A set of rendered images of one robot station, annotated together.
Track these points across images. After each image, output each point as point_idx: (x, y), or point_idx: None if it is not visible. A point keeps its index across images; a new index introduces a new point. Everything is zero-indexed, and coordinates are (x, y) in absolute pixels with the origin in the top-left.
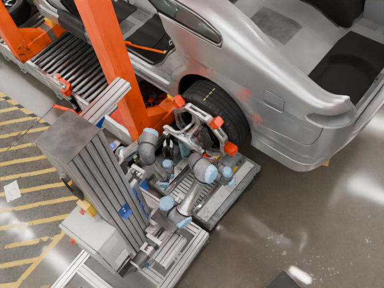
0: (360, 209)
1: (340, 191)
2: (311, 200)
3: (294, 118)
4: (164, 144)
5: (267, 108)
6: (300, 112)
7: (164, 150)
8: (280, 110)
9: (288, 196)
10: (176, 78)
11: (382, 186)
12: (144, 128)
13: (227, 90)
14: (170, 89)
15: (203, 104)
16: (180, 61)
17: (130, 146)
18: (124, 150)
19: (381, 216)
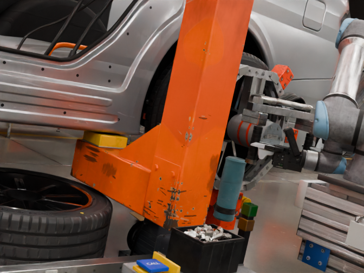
0: (285, 245)
1: (258, 244)
2: (270, 260)
3: (330, 33)
4: (266, 144)
5: (304, 34)
6: (338, 17)
7: (293, 133)
8: (318, 28)
9: (260, 269)
10: (156, 54)
11: (253, 228)
12: (346, 20)
13: (256, 30)
14: (123, 105)
15: (251, 58)
16: (175, 5)
17: (350, 67)
18: (343, 87)
19: (294, 241)
